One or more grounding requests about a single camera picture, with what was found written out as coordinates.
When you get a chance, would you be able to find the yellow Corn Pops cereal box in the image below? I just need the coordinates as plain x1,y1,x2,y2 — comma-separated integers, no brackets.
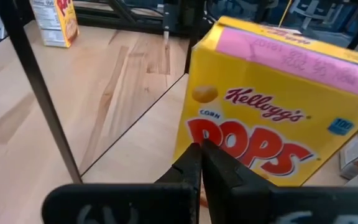
29,0,80,49
172,15,358,187

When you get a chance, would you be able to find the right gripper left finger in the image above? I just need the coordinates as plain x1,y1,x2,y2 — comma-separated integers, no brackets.
40,142,203,224

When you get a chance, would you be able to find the black aluminium table frame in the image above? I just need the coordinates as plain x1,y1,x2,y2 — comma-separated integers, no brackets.
0,0,198,55

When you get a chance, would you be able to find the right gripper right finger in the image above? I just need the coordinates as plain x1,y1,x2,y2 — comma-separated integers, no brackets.
200,138,358,224

